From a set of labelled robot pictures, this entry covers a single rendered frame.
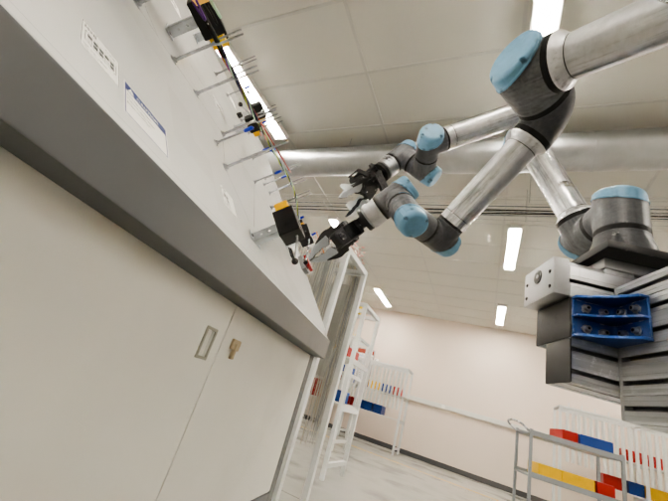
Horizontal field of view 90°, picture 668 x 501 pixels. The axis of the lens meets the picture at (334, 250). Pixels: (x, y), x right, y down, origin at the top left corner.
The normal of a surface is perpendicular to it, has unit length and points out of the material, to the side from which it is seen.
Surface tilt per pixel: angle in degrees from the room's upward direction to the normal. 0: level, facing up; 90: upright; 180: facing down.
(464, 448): 90
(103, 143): 90
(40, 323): 90
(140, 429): 90
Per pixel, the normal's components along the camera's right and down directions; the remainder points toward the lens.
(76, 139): 0.94, 0.16
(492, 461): -0.36, -0.47
